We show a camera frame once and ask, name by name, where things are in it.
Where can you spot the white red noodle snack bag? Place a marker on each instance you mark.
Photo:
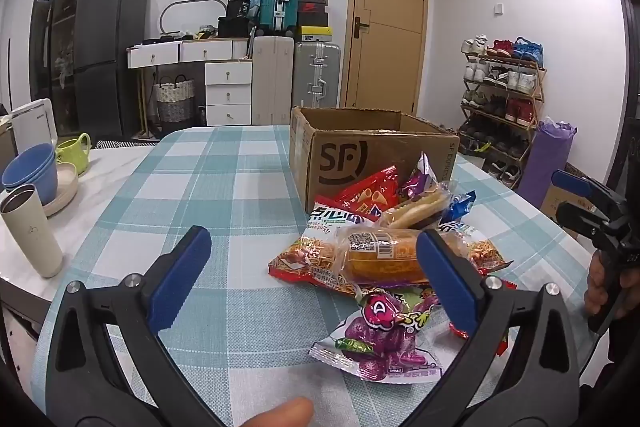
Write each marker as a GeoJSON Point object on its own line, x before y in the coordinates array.
{"type": "Point", "coordinates": [305, 262]}
{"type": "Point", "coordinates": [485, 252]}

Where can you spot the person's left hand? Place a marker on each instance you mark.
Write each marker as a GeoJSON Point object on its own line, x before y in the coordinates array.
{"type": "Point", "coordinates": [280, 412]}

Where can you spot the purple grape candy bag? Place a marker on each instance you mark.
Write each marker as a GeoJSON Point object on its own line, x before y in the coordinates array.
{"type": "Point", "coordinates": [385, 327]}

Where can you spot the silver suitcase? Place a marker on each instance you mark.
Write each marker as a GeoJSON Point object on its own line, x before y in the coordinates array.
{"type": "Point", "coordinates": [316, 74]}

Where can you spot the black bag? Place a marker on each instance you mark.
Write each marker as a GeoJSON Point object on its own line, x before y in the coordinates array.
{"type": "Point", "coordinates": [239, 4]}

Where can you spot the white light switch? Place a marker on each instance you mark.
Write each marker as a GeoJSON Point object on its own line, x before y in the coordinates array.
{"type": "Point", "coordinates": [498, 8]}

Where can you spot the purple snack packet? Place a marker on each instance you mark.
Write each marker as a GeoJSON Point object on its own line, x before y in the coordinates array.
{"type": "Point", "coordinates": [417, 179]}

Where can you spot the red black shoe box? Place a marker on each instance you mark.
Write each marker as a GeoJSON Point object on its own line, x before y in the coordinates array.
{"type": "Point", "coordinates": [312, 13]}

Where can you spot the brown bread roll packet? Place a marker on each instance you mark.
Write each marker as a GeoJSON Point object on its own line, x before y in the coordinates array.
{"type": "Point", "coordinates": [380, 252]}

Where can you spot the red cone chips bag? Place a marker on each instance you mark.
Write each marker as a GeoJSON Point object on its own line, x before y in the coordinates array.
{"type": "Point", "coordinates": [365, 197]}

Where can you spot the wooden shoe rack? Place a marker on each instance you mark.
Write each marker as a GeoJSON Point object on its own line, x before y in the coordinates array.
{"type": "Point", "coordinates": [537, 79]}

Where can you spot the woven laundry basket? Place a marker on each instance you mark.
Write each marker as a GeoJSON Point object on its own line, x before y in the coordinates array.
{"type": "Point", "coordinates": [175, 99]}

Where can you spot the dark grey fridge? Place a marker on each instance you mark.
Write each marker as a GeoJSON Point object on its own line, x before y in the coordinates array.
{"type": "Point", "coordinates": [107, 52]}

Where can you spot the black storage box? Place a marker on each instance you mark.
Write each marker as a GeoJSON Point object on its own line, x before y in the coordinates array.
{"type": "Point", "coordinates": [232, 27]}

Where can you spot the oval mirror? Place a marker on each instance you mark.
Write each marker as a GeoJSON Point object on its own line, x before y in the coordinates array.
{"type": "Point", "coordinates": [192, 14]}

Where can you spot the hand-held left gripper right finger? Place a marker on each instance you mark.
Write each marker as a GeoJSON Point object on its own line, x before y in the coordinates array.
{"type": "Point", "coordinates": [445, 282]}

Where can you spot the dark glass cabinet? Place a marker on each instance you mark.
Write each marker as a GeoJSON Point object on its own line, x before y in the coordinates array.
{"type": "Point", "coordinates": [55, 32]}

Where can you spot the beige plate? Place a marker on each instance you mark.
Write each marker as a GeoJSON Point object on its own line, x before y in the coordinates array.
{"type": "Point", "coordinates": [65, 189]}

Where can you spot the cream tumbler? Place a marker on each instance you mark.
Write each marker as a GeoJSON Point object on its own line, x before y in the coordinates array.
{"type": "Point", "coordinates": [32, 232]}

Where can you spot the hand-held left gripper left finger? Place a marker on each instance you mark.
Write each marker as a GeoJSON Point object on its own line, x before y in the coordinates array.
{"type": "Point", "coordinates": [180, 277]}

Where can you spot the person's right hand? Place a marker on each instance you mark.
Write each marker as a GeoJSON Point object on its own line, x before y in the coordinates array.
{"type": "Point", "coordinates": [596, 287]}

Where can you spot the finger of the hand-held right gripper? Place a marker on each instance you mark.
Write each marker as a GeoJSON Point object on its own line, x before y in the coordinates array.
{"type": "Point", "coordinates": [570, 181]}
{"type": "Point", "coordinates": [580, 217]}

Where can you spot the yellow black shoe box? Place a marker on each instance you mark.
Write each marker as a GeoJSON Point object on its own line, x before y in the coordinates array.
{"type": "Point", "coordinates": [314, 33]}

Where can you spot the purple yoga mat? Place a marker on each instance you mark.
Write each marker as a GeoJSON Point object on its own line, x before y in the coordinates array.
{"type": "Point", "coordinates": [550, 157]}

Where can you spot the red snack packet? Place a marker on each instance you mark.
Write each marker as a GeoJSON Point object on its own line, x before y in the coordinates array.
{"type": "Point", "coordinates": [507, 285]}

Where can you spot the brown cardboard box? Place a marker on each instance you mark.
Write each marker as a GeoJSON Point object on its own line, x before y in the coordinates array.
{"type": "Point", "coordinates": [350, 142]}

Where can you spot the black white patterned rug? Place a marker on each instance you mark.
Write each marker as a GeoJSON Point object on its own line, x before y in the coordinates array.
{"type": "Point", "coordinates": [125, 142]}

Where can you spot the white electric kettle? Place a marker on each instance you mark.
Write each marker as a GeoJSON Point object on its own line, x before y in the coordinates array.
{"type": "Point", "coordinates": [32, 117]}

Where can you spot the clear sandwich bread packet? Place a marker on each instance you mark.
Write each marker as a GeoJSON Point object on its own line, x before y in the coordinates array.
{"type": "Point", "coordinates": [415, 209]}

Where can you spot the white wardrobe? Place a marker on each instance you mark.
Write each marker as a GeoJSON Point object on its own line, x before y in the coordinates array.
{"type": "Point", "coordinates": [15, 47]}

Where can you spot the white drawer desk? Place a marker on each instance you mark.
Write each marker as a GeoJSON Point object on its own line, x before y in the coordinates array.
{"type": "Point", "coordinates": [227, 77]}

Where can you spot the small cardboard carton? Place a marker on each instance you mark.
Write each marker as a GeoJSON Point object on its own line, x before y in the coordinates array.
{"type": "Point", "coordinates": [555, 204]}

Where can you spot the green mug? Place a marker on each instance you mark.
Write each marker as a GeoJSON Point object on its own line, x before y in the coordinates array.
{"type": "Point", "coordinates": [75, 154]}

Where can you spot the beige suitcase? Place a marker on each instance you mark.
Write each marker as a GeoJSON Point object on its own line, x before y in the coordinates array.
{"type": "Point", "coordinates": [272, 79]}

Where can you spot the wooden door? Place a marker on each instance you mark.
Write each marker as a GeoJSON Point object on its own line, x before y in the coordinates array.
{"type": "Point", "coordinates": [387, 27]}

